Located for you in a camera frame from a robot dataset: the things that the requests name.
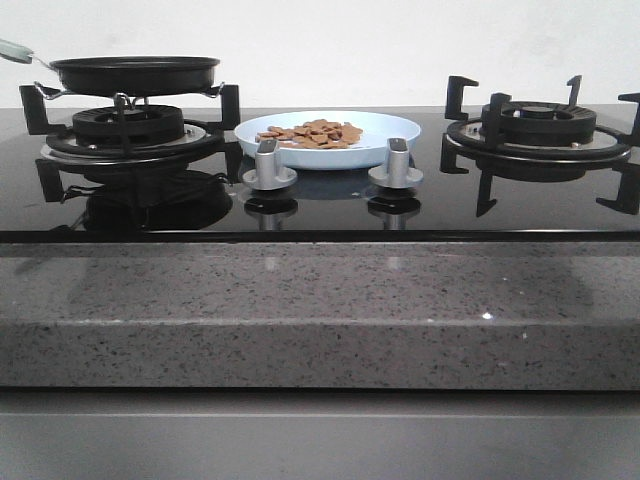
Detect light blue plate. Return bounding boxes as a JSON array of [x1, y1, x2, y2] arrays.
[[234, 111, 421, 170]]

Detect brown meat pieces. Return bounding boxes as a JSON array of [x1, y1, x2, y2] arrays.
[[255, 119, 364, 150]]

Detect black frying pan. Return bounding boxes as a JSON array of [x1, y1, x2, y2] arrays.
[[0, 37, 222, 97]]

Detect left silver stove knob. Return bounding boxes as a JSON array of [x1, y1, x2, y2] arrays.
[[242, 139, 297, 191]]

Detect silver stove knob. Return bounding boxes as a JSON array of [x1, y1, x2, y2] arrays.
[[368, 138, 424, 189], [242, 139, 297, 191]]

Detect right silver stove knob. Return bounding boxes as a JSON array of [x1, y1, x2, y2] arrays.
[[368, 138, 424, 189]]

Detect right black pan support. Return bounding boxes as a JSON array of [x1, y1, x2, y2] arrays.
[[440, 75, 639, 216]]

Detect black pan support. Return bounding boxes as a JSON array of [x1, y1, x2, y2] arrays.
[[440, 75, 639, 216], [20, 83, 240, 202]]

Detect left black burner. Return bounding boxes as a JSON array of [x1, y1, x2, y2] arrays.
[[72, 105, 184, 148]]

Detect black burner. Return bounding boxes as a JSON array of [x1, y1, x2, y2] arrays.
[[500, 101, 597, 147], [72, 105, 184, 148]]

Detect right black burner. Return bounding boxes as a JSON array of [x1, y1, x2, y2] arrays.
[[500, 101, 597, 147]]

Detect black glass gas stove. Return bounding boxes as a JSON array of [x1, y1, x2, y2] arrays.
[[1, 109, 639, 243]]

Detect left black pan support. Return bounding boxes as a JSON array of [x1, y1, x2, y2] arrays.
[[20, 83, 240, 202]]

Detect grey cabinet front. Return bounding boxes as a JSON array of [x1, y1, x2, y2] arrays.
[[1, 389, 639, 479]]

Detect wire pan reducer ring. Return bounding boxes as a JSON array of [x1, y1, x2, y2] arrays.
[[33, 79, 227, 109]]

